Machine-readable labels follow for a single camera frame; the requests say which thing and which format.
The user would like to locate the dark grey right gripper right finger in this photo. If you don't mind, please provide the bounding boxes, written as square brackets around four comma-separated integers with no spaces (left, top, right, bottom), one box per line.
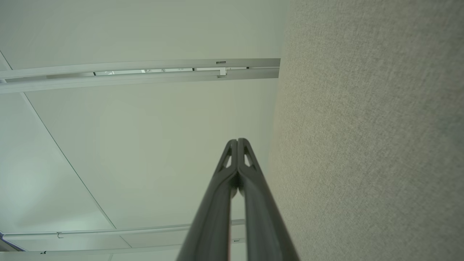
[238,138,300,261]

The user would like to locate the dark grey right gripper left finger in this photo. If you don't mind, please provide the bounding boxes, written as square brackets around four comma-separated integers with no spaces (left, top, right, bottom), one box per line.
[177,139,239,261]

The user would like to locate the grey slotted metal rail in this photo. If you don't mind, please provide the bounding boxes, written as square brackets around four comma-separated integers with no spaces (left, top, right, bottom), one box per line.
[0,58,281,94]

